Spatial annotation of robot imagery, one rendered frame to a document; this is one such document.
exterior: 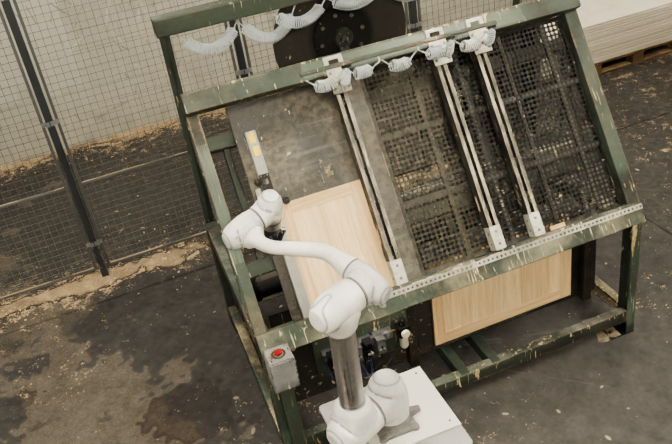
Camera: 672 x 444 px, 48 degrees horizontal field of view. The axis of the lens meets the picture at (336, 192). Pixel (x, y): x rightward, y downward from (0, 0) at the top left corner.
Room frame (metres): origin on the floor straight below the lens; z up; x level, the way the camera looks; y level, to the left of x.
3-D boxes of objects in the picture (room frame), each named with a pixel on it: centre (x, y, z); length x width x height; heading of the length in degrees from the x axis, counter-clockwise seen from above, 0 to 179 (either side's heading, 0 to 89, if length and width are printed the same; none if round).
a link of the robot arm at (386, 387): (2.26, -0.07, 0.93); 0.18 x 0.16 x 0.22; 129
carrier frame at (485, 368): (3.71, -0.39, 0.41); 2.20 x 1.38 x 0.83; 106
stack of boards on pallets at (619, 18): (7.50, -2.57, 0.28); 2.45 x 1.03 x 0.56; 107
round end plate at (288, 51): (4.09, -0.18, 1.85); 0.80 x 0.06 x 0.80; 106
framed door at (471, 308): (3.37, -0.85, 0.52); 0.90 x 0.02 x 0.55; 106
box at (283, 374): (2.61, 0.38, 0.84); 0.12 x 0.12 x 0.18; 16
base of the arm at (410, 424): (2.27, -0.10, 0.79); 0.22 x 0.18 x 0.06; 106
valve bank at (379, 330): (2.80, -0.03, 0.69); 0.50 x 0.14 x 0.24; 106
